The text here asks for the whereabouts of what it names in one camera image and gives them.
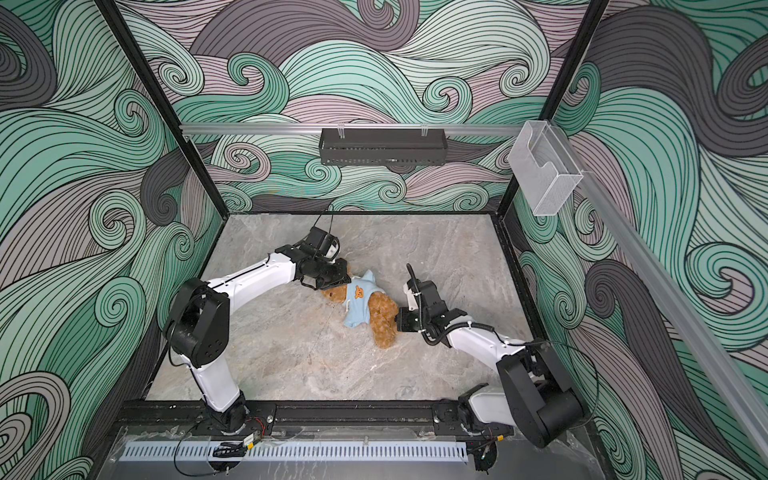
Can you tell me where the brown teddy bear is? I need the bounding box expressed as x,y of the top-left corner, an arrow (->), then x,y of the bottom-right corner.
323,285 -> 399,349

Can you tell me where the light blue bear hoodie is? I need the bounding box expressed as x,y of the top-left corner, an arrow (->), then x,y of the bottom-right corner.
343,270 -> 384,328

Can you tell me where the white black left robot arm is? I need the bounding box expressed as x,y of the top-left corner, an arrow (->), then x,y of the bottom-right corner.
164,226 -> 351,434

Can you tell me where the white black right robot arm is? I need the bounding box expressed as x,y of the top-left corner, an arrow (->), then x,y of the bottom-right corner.
396,278 -> 590,448

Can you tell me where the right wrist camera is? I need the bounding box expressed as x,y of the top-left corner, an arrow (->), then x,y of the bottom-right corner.
403,281 -> 420,311

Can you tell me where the black perforated wall tray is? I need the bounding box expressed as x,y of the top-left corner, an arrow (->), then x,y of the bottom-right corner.
319,129 -> 448,167

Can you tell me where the aluminium back wall rail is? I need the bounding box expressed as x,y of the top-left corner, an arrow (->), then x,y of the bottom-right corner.
180,122 -> 523,137

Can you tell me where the aluminium wall rail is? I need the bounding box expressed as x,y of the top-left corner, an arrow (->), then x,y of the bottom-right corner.
180,122 -> 523,137
550,125 -> 767,460

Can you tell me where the clear plastic wall holder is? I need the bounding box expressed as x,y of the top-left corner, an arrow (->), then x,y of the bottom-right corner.
507,120 -> 583,217

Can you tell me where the aluminium right wall rail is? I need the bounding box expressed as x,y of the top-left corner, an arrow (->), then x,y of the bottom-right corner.
550,125 -> 767,460

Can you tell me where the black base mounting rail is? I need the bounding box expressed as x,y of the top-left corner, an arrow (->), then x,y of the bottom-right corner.
115,399 -> 513,438

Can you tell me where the white slotted cable duct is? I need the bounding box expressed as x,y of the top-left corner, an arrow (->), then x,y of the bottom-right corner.
118,440 -> 468,463

